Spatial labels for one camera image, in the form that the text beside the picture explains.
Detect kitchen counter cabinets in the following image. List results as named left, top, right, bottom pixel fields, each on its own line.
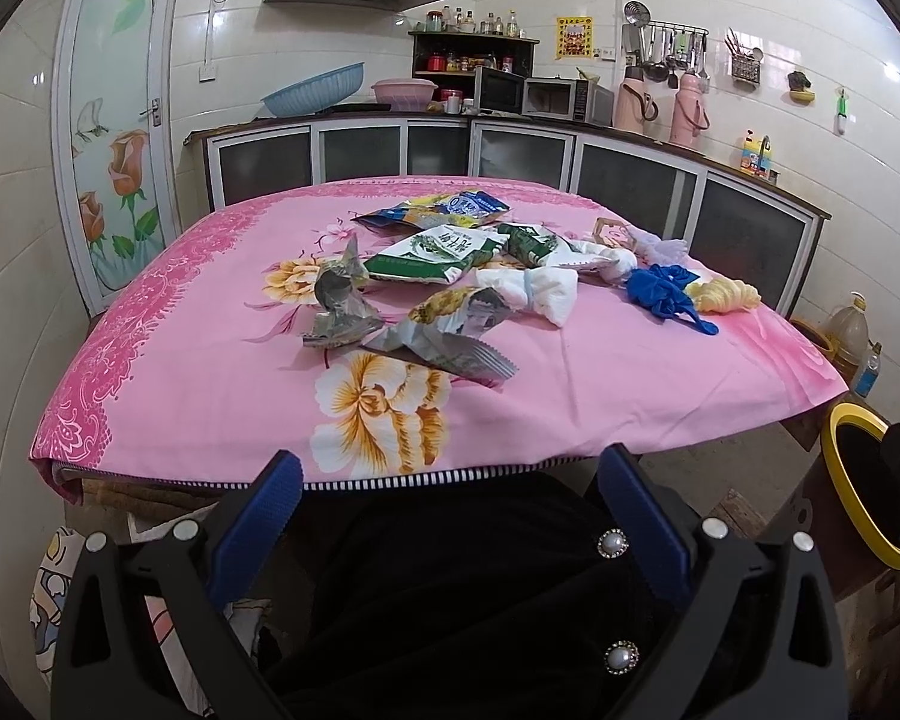
left=185, top=106, right=831, bottom=316

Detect lilac foam fruit net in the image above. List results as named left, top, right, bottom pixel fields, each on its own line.
left=631, top=227, right=689, bottom=266

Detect yellow blue candy bag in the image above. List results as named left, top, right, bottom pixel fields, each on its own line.
left=356, top=188, right=510, bottom=231

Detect wall chopstick holder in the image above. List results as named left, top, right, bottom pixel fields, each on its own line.
left=725, top=28, right=764, bottom=89

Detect black microwave oven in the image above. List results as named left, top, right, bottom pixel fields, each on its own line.
left=473, top=65, right=525, bottom=115

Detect pink thermos left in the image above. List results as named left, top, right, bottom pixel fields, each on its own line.
left=613, top=65, right=658, bottom=135

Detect brown plastic bucket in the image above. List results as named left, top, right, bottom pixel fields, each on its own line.
left=790, top=317, right=837, bottom=361

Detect black spice shelf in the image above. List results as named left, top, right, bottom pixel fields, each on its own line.
left=408, top=29, right=538, bottom=93

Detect blue rubber glove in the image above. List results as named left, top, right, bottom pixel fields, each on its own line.
left=626, top=265, right=718, bottom=337

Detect yellow wall poster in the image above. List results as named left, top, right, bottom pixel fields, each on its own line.
left=554, top=15, right=595, bottom=60

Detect white tissue wad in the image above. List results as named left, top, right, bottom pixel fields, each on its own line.
left=544, top=241, right=639, bottom=284
left=476, top=268, right=578, bottom=328

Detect green white milk pouch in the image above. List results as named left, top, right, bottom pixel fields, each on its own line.
left=364, top=224, right=507, bottom=286

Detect flower painted glass door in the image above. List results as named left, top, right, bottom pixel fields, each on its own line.
left=50, top=0, right=180, bottom=317

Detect pink floral tablecloth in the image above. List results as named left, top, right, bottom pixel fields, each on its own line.
left=30, top=177, right=845, bottom=499

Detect pink plastic basin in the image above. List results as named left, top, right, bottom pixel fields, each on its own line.
left=372, top=78, right=437, bottom=112

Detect red white cardboard box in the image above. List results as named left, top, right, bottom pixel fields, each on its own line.
left=592, top=218, right=637, bottom=252

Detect silver microwave oven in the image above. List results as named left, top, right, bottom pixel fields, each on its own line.
left=521, top=78, right=614, bottom=127

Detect cooking oil jug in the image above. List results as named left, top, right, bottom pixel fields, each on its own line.
left=824, top=291, right=870, bottom=385

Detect silver yellow snack wrapper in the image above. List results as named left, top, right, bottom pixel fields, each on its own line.
left=362, top=286, right=518, bottom=385

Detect blue plastic basin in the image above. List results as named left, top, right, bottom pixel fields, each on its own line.
left=261, top=62, right=364, bottom=119

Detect small blue water bottle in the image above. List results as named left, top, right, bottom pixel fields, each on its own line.
left=852, top=341, right=883, bottom=398

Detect yellow rimmed trash bin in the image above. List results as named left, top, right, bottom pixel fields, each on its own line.
left=821, top=401, right=900, bottom=571

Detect yellow cabbage leaf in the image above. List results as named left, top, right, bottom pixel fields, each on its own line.
left=685, top=277, right=763, bottom=314

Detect pink thermos right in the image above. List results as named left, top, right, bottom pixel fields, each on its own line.
left=670, top=73, right=710, bottom=149

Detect pink thermos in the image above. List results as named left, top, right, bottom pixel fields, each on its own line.
left=613, top=65, right=658, bottom=135
left=670, top=73, right=710, bottom=149

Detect yellow dish soap bottle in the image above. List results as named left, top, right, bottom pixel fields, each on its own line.
left=740, top=128, right=772, bottom=181

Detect hanging utensil rack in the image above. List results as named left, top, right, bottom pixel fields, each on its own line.
left=621, top=0, right=709, bottom=93

